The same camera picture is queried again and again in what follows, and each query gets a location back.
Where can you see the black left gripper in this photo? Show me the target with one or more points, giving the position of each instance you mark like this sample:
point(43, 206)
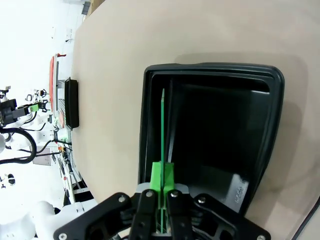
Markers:
point(7, 112)

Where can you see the red and white flat object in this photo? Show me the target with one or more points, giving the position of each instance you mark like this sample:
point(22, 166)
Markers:
point(52, 82)

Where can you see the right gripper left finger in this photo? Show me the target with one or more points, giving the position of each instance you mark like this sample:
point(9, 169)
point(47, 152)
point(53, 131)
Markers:
point(156, 177)

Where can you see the green circuit board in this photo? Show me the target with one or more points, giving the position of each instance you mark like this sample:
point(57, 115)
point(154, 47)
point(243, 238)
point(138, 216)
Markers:
point(163, 130)

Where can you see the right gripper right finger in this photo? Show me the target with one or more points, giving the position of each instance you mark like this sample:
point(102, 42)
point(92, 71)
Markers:
point(169, 177)

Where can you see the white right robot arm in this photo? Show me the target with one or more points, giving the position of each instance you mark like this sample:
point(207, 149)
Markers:
point(37, 220)

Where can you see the black plastic ESD tray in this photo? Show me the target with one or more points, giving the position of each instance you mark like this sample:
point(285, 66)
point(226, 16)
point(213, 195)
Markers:
point(225, 125)
point(72, 105)

